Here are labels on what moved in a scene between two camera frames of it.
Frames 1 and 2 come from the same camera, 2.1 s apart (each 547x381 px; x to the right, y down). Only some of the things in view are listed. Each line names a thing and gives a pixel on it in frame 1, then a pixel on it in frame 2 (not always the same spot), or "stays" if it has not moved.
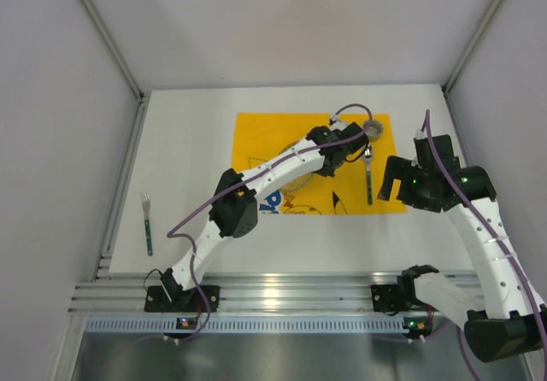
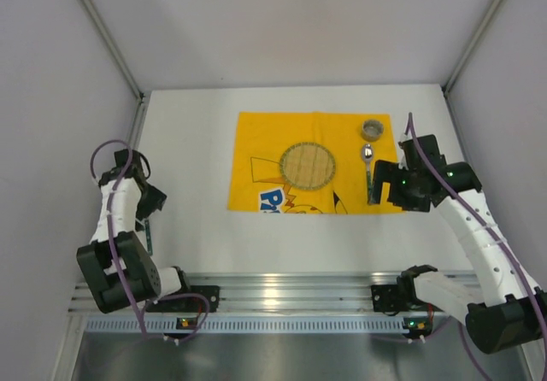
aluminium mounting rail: (123, 293) stays
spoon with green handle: (367, 156) stays
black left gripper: (356, 137) -> (153, 199)
